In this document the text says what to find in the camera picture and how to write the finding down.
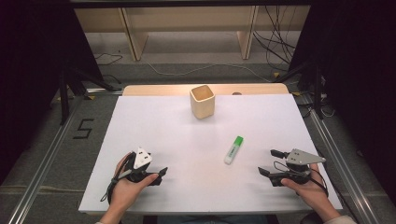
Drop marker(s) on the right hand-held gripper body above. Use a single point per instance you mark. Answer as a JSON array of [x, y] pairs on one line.
[[300, 157]]

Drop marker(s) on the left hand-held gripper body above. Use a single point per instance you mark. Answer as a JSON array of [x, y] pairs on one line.
[[142, 158]]

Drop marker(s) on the person's right hand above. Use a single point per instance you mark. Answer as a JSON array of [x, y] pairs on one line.
[[313, 193]]

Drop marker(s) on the person's left hand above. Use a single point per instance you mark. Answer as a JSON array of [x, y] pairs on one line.
[[124, 193]]

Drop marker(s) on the white board sheet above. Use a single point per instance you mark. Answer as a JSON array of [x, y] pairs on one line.
[[193, 174]]

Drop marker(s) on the green and white highlighter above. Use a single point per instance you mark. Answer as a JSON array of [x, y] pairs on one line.
[[233, 151]]

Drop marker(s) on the yellow tape piece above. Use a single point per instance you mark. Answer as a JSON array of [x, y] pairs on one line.
[[276, 74], [90, 97], [296, 93]]

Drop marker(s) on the wooden table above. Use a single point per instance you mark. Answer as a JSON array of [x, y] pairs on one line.
[[162, 90]]

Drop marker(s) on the black tripod stand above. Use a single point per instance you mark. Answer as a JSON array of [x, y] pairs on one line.
[[64, 99], [317, 93]]

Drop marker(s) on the square wooden pen holder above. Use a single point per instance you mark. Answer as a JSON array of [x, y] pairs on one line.
[[202, 104]]

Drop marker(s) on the black curtain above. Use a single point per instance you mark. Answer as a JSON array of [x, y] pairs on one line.
[[34, 77], [361, 77]]

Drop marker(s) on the light wooden desk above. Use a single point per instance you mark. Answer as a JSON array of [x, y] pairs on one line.
[[134, 40]]

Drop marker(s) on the black overhead bar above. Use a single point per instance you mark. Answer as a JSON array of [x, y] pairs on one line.
[[186, 3]]

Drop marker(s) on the short aluminium rail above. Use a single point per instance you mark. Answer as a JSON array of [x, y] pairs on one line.
[[104, 91]]

